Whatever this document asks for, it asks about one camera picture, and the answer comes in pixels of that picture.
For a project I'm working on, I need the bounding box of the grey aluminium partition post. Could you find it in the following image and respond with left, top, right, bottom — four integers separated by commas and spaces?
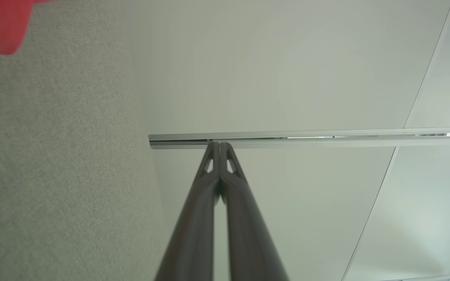
149, 127, 450, 149

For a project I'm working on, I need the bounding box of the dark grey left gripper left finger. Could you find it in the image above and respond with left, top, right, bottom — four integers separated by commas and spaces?
155, 141, 220, 281

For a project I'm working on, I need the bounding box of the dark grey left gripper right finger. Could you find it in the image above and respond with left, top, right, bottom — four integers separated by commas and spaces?
220, 142, 290, 281

